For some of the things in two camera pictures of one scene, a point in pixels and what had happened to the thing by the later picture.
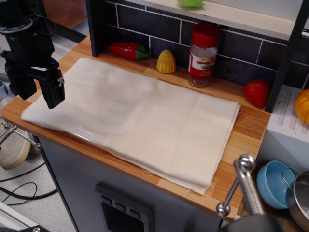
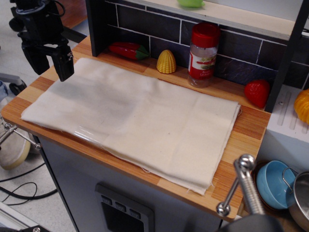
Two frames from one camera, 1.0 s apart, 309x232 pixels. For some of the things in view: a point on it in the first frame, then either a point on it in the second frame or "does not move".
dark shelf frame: x=245 y=56 does not move
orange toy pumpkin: x=301 y=106 does not move
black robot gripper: x=33 y=50 to x=37 y=26
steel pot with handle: x=299 y=209 does not move
